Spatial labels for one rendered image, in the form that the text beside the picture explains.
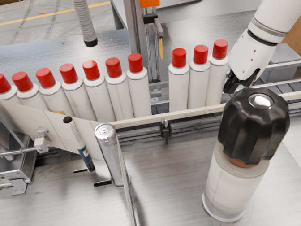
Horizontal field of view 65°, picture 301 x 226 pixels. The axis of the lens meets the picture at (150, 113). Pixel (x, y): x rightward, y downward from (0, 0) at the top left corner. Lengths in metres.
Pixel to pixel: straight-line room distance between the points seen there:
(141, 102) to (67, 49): 0.64
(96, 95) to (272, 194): 0.45
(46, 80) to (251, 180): 0.45
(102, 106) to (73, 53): 0.56
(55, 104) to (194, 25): 0.82
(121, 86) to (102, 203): 0.27
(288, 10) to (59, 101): 0.53
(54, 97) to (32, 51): 0.66
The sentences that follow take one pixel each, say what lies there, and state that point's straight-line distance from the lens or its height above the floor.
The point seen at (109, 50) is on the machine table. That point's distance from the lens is 1.09.
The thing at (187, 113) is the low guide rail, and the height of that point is 0.91.
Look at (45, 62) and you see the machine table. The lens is 1.13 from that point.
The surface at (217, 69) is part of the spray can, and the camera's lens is 0.61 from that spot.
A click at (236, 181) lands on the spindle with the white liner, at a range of 0.39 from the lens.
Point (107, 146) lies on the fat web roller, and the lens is 0.44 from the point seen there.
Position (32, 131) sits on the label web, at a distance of 0.63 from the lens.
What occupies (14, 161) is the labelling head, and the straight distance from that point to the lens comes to 0.63.
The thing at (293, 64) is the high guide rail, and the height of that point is 0.96.
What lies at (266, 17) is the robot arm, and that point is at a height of 1.15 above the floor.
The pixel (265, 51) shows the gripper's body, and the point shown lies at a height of 1.08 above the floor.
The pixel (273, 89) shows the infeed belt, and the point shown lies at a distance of 0.82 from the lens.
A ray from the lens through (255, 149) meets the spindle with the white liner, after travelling 0.33.
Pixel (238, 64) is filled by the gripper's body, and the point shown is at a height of 1.03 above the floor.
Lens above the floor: 1.39
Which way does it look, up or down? 47 degrees down
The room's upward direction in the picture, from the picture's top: 6 degrees counter-clockwise
